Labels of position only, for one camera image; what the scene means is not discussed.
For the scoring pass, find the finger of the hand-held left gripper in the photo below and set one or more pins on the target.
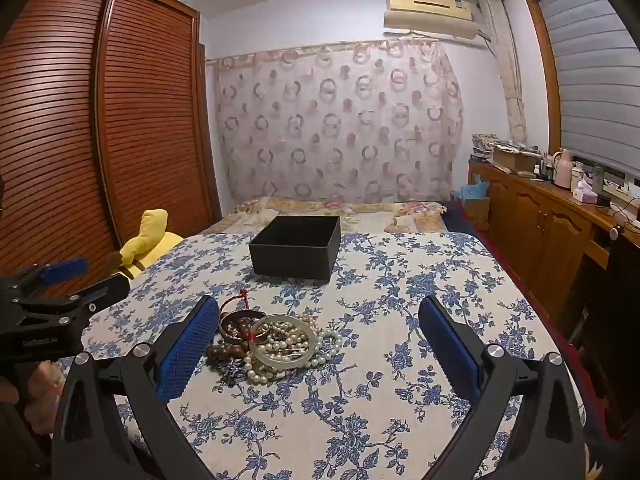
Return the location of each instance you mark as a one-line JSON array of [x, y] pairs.
[[105, 290], [65, 269]]

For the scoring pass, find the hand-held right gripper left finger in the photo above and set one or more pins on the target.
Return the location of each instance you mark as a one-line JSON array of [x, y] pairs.
[[180, 355]]

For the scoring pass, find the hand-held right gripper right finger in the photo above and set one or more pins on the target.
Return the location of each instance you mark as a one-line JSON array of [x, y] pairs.
[[452, 355]]

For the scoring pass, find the brown bangle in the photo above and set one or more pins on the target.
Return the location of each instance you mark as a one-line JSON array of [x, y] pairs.
[[224, 331]]

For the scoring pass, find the pale jade bangle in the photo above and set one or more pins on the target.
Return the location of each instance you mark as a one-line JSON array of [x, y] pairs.
[[260, 356]]

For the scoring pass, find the black square box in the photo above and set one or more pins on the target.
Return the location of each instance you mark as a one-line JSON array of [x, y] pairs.
[[290, 260]]

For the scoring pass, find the person's left hand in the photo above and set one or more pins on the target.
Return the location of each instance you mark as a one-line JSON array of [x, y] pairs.
[[42, 390]]

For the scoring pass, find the yellow plush toy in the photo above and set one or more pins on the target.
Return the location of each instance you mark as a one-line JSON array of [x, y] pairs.
[[150, 240]]

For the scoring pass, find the blue floral blanket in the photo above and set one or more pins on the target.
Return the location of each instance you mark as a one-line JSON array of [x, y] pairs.
[[375, 310]]

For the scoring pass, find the dark blue blanket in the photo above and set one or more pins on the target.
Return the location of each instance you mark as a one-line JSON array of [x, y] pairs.
[[460, 217]]

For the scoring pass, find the cardboard box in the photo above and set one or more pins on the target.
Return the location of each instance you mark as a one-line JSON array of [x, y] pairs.
[[477, 215]]

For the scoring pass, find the wooden sideboard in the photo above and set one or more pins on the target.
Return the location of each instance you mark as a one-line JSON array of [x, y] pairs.
[[540, 220]]

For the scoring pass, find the blue plastic bag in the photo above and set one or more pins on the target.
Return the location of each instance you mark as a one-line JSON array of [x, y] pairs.
[[472, 192]]

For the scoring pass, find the dark wooden chair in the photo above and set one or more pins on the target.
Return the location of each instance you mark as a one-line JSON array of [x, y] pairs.
[[610, 310]]

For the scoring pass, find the brown slatted wardrobe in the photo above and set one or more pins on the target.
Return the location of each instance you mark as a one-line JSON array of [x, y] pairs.
[[140, 110]]

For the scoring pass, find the pink floral bed sheet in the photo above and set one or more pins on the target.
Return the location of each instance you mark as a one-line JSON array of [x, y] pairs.
[[310, 207]]

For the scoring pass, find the pink tissue box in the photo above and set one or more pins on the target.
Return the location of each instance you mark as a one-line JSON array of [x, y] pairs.
[[584, 196]]

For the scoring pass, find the flat box with papers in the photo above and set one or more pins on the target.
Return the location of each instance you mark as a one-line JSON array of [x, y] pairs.
[[515, 156]]

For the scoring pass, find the pink thermos jug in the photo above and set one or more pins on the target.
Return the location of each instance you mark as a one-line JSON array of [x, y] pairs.
[[564, 170]]

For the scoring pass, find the small white box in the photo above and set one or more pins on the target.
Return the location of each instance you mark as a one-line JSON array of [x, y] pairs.
[[580, 177]]

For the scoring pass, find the green bottle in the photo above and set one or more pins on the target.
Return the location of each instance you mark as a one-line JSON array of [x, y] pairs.
[[598, 177]]

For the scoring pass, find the circle patterned curtain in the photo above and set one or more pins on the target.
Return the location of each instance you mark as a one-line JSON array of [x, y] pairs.
[[340, 125]]

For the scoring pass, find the grey window blind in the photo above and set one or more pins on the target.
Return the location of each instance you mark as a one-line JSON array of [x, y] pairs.
[[590, 70]]

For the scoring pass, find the beige air conditioner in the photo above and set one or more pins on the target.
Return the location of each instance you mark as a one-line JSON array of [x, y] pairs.
[[430, 15]]

